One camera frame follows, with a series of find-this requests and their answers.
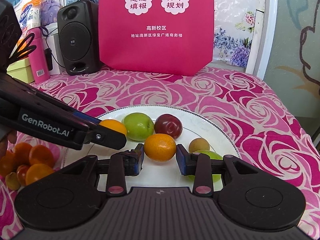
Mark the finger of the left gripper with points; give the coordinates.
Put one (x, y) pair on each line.
(86, 117)
(30, 111)

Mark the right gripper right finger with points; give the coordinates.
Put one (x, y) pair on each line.
(199, 166)

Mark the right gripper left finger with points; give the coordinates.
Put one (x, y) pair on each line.
(122, 164)

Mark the elongated green apple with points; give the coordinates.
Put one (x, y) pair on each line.
(213, 155)

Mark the brown kiwi fruit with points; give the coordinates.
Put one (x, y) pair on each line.
(199, 144)

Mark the small yellow-orange mandarin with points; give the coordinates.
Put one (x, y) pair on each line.
(160, 147)

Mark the yellow-orange citrus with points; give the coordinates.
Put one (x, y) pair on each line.
(114, 125)

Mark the round green apple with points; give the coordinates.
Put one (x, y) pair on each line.
(139, 126)

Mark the small dark orange tangerine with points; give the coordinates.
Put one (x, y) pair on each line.
(40, 154)

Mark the dark red plum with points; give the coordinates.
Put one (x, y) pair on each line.
(168, 124)

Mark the large orange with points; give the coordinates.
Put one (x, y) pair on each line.
(37, 172)

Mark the person's left hand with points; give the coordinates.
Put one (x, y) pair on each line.
(10, 137)

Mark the orange detergent bag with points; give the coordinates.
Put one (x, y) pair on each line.
(30, 15)

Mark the green shoe box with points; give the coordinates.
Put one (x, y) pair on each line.
(21, 70)

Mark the white ceramic plate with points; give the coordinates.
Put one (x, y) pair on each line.
(160, 167)

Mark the pink thermos bottle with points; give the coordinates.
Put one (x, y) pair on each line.
(37, 58)

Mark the white box behind thermos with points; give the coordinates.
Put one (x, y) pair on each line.
(51, 41)

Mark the bedding poster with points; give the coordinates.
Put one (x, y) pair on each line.
(49, 10)

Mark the black speaker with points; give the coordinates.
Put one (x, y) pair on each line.
(78, 37)

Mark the pink rose tablecloth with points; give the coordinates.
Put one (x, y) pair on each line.
(266, 134)

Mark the pink tote bag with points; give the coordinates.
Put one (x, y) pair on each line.
(159, 36)

